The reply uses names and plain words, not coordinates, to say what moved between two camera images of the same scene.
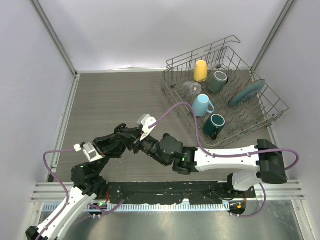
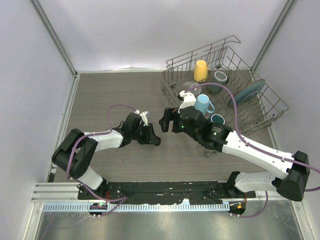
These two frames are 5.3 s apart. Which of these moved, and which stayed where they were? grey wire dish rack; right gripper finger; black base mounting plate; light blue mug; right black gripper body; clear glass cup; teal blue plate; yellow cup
Moved: right gripper finger; right black gripper body
Stayed: light blue mug; yellow cup; teal blue plate; black base mounting plate; grey wire dish rack; clear glass cup
